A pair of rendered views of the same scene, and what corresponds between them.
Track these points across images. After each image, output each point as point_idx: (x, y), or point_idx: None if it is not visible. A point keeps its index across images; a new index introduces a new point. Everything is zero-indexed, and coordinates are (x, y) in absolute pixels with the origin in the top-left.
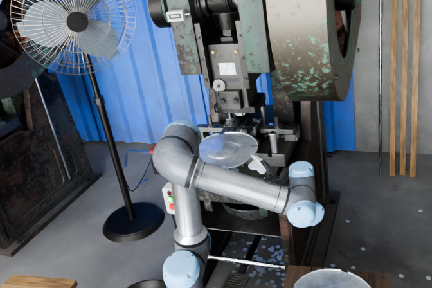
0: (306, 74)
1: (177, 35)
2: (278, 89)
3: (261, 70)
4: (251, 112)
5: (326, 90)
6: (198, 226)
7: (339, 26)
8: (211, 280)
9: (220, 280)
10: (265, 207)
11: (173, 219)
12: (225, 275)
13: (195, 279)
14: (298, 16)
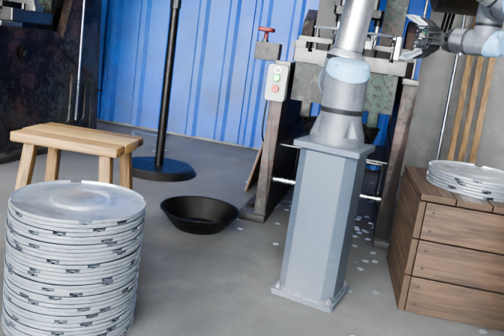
0: None
1: None
2: (390, 22)
3: None
4: (377, 16)
5: None
6: (363, 44)
7: None
8: (271, 217)
9: (283, 220)
10: None
11: (264, 112)
12: (286, 217)
13: (367, 77)
14: None
